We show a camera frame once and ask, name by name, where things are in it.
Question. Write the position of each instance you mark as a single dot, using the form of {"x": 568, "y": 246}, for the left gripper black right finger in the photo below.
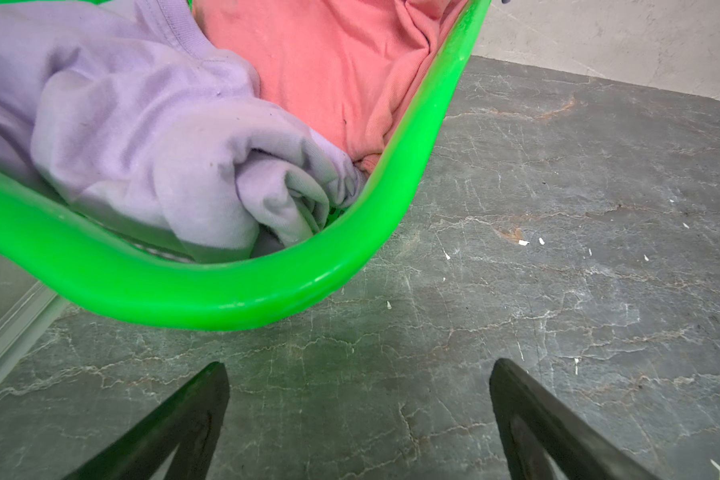
{"x": 538, "y": 431}

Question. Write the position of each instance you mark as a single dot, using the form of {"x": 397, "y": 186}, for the green plastic laundry basket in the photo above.
{"x": 108, "y": 276}

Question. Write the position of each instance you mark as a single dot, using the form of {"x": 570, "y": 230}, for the lavender purple t-shirt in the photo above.
{"x": 129, "y": 115}

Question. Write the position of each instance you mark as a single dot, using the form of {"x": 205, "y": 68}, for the dusty rose t-shirt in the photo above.
{"x": 347, "y": 69}

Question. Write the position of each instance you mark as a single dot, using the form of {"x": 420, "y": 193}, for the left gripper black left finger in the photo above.
{"x": 184, "y": 428}

